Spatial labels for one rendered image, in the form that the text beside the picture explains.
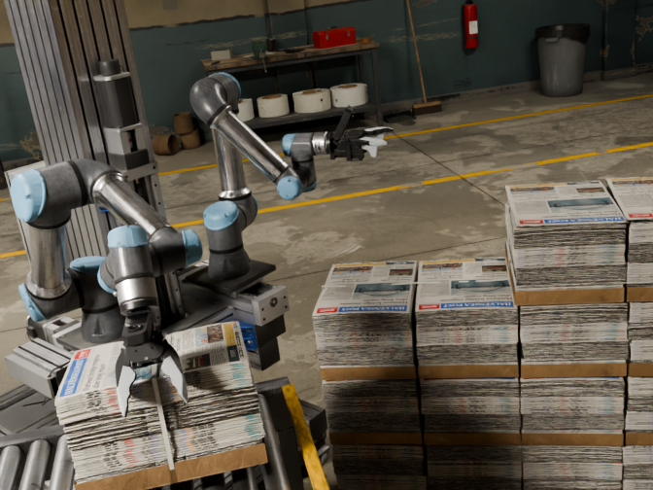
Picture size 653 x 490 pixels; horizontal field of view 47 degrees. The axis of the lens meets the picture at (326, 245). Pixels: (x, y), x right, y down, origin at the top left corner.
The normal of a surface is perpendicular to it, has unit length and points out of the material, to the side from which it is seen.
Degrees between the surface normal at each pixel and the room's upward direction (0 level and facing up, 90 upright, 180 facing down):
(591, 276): 90
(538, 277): 90
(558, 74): 90
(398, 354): 91
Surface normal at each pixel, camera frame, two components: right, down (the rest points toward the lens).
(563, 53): -0.32, 0.47
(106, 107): -0.65, 0.34
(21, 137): 0.22, 0.33
